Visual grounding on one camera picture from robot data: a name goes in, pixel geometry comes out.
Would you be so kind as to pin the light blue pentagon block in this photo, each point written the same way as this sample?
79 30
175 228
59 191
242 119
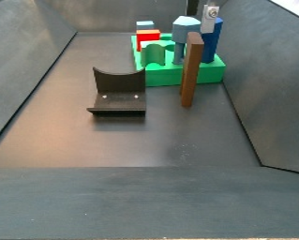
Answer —
183 25

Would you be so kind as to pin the black curved holder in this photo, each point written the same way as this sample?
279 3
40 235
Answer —
120 92

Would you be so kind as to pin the brown two-legged block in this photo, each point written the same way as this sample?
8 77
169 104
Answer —
195 47

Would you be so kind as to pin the red square block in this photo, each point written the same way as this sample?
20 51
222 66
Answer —
146 35

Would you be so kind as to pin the green arch block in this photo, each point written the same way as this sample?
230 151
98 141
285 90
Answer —
153 53

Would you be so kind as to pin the light blue cube block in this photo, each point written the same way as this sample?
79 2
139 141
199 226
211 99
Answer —
144 25

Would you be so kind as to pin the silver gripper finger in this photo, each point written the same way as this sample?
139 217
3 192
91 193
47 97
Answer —
209 17

